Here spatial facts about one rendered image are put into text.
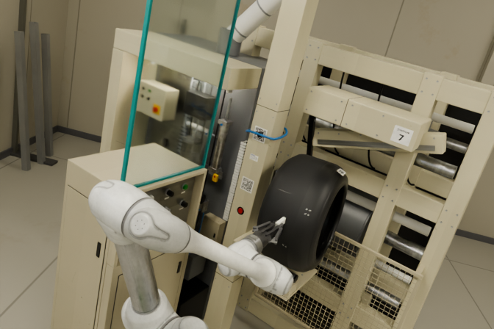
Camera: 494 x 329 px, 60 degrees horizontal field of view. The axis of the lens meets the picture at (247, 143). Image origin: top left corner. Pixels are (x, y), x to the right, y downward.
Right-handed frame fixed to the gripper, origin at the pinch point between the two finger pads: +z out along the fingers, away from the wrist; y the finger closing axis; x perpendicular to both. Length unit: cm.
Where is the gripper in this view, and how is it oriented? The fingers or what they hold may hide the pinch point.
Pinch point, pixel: (280, 222)
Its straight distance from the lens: 195.5
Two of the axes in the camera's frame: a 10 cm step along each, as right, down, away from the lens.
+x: -1.5, 8.9, 4.2
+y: -8.0, -3.6, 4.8
